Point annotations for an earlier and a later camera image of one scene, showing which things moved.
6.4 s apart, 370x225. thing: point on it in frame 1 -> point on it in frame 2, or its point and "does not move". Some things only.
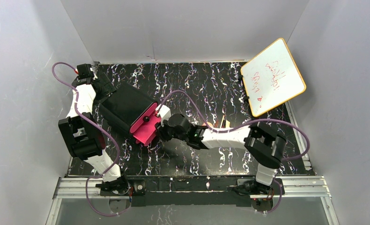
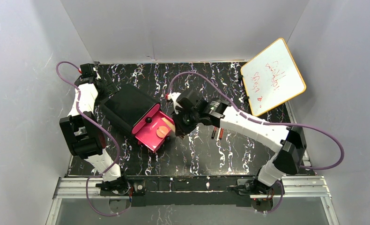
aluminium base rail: x=300 y=187 does not move
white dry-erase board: x=271 y=78 does not move
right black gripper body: x=165 y=131 -> x=179 y=124
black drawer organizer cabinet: x=122 y=109 does not move
